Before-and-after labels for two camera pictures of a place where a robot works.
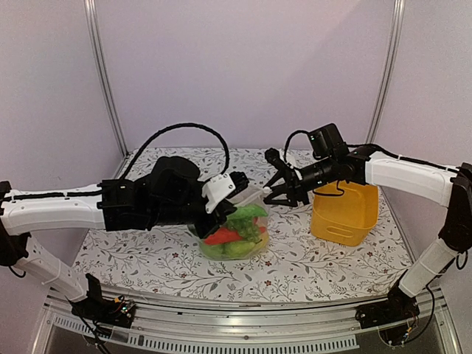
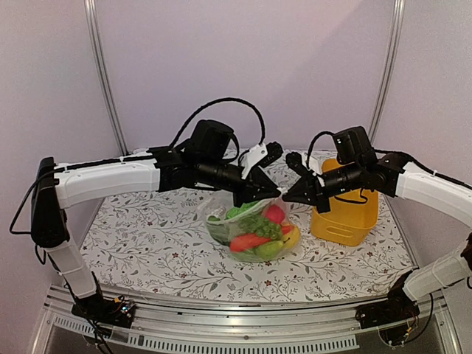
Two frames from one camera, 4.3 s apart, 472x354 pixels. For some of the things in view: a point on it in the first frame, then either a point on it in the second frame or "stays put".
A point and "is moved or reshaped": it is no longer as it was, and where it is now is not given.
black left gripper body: (217, 220) -> (248, 187)
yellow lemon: (265, 239) -> (292, 239)
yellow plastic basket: (346, 219) stays put
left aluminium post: (90, 10) stays put
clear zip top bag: (246, 234) is moved or reshaped
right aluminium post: (396, 38) stays put
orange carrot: (223, 235) -> (245, 242)
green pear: (237, 249) -> (271, 250)
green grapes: (249, 231) -> (260, 226)
